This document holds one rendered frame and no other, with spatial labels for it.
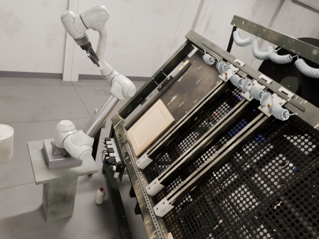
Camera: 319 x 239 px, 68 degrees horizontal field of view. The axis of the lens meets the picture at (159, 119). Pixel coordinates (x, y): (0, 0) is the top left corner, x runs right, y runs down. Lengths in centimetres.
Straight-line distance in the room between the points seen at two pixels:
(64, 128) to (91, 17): 89
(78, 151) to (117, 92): 54
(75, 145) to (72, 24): 87
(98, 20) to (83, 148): 93
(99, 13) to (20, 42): 356
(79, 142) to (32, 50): 342
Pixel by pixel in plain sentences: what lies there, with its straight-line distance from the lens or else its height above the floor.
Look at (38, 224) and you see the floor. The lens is 278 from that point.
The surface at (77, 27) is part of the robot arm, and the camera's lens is 166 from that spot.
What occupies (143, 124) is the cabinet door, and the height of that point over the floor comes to 106.
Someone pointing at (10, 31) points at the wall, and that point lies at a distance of 501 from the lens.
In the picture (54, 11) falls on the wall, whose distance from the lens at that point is 500.
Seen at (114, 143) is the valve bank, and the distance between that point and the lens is 253.
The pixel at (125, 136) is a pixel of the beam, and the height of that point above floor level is 89.
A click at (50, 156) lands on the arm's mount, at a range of 217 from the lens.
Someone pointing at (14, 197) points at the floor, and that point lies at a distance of 300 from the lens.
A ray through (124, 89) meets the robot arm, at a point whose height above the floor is 151.
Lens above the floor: 230
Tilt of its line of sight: 29 degrees down
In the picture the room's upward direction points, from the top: 18 degrees clockwise
